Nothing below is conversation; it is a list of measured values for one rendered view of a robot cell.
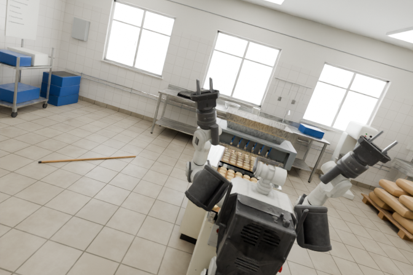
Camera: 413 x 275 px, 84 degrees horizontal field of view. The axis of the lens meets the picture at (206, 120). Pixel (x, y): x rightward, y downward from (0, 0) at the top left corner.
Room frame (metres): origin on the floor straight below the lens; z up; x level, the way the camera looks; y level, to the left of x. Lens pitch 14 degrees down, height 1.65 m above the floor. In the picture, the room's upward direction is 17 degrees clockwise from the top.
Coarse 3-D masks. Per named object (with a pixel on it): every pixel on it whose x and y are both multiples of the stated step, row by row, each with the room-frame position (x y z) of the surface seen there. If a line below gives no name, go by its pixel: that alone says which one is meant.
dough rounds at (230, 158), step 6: (234, 150) 2.11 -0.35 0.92; (222, 156) 1.93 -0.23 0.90; (228, 156) 1.92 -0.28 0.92; (234, 156) 1.96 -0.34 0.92; (240, 156) 2.01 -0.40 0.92; (246, 156) 2.06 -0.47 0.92; (228, 162) 1.83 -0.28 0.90; (234, 162) 1.82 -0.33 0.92; (240, 162) 1.86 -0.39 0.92; (246, 162) 1.90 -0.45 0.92; (252, 162) 1.94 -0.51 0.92; (258, 162) 2.00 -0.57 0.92; (246, 168) 1.78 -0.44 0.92; (252, 168) 1.80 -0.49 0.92
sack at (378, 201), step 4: (372, 192) 4.06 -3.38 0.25; (372, 196) 3.98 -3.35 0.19; (376, 196) 3.93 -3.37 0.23; (372, 200) 3.96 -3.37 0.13; (376, 200) 3.87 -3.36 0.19; (380, 200) 3.81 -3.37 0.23; (380, 204) 3.76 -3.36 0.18; (384, 204) 3.72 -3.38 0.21; (384, 208) 3.72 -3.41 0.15; (388, 208) 3.71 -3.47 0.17; (392, 208) 3.71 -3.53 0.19
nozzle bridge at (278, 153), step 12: (216, 120) 2.02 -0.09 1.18; (228, 132) 1.80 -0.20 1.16; (240, 132) 1.86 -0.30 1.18; (228, 144) 1.85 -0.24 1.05; (240, 144) 1.87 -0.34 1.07; (252, 144) 1.86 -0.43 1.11; (264, 144) 1.77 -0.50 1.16; (276, 144) 1.81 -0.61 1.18; (288, 144) 1.94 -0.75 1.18; (252, 156) 1.81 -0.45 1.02; (264, 156) 1.83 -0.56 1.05; (276, 156) 1.84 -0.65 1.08; (288, 156) 1.76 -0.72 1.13; (288, 168) 1.74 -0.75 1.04
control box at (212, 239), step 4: (212, 228) 1.09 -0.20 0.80; (216, 228) 1.08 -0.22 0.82; (212, 232) 1.08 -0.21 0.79; (216, 232) 1.07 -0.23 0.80; (212, 236) 1.08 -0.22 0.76; (216, 236) 1.08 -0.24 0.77; (208, 240) 1.08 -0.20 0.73; (212, 240) 1.08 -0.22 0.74; (216, 240) 1.07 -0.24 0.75; (208, 244) 1.08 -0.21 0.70; (212, 244) 1.08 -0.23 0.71; (216, 244) 1.07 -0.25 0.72
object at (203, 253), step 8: (208, 216) 1.13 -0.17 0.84; (216, 216) 1.15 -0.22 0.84; (208, 224) 1.11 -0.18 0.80; (200, 232) 1.30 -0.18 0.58; (208, 232) 1.11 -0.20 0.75; (200, 240) 1.12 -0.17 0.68; (200, 248) 1.11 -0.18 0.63; (208, 248) 1.11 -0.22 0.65; (192, 256) 1.28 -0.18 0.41; (200, 256) 1.11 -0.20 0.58; (208, 256) 1.11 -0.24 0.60; (216, 256) 1.10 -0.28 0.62; (192, 264) 1.12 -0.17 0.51; (200, 264) 1.11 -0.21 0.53; (208, 264) 1.10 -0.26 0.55; (192, 272) 1.11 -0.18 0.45; (200, 272) 1.11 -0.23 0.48
